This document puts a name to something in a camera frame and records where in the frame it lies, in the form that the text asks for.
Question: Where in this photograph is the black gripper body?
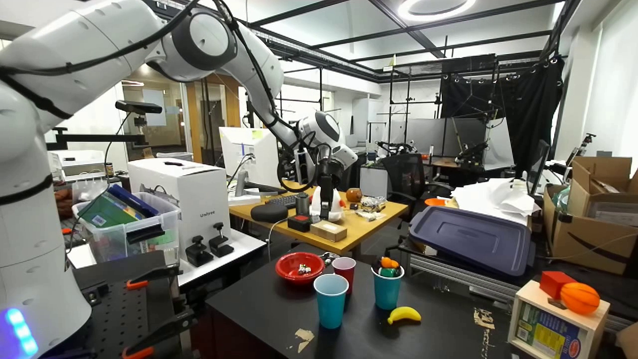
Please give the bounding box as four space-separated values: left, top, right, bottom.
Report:
315 149 342 203

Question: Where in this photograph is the sweets pile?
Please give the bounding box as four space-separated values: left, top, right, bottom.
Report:
293 263 313 275

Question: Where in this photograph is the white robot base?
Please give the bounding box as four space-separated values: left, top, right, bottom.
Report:
0 83 91 359

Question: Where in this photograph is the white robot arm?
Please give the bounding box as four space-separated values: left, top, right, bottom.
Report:
0 0 354 221

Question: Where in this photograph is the red paper cup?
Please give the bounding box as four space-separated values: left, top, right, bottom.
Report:
331 257 356 283

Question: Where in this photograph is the empty blue cup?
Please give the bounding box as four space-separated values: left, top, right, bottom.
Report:
313 273 348 328

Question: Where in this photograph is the blue cup with toys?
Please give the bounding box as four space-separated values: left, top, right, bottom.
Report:
370 257 404 310

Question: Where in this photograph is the yellow wooden desk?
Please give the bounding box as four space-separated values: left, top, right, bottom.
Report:
229 195 406 255

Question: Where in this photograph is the white plush chicken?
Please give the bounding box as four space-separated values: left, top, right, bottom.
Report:
309 187 342 221

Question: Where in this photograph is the tan flat box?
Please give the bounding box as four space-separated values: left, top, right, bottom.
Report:
311 221 346 241

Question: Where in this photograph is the black box red label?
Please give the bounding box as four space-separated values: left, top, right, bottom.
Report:
287 215 311 231

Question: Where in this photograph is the red plastic bowl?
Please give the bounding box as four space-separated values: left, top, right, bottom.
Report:
275 251 325 284

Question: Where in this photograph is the computer monitor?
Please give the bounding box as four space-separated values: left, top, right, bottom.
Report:
219 127 281 199

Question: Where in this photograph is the orange bowl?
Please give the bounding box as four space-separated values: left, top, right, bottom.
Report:
424 197 446 207

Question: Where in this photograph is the white cardboard box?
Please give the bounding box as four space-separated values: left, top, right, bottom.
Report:
127 157 229 253

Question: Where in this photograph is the yellow toy banana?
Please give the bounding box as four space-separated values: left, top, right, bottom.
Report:
386 304 422 324

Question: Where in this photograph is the blue plastic bin lid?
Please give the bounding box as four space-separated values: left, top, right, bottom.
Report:
408 207 532 277

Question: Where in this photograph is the clear storage bin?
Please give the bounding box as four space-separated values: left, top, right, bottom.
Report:
71 185 179 265

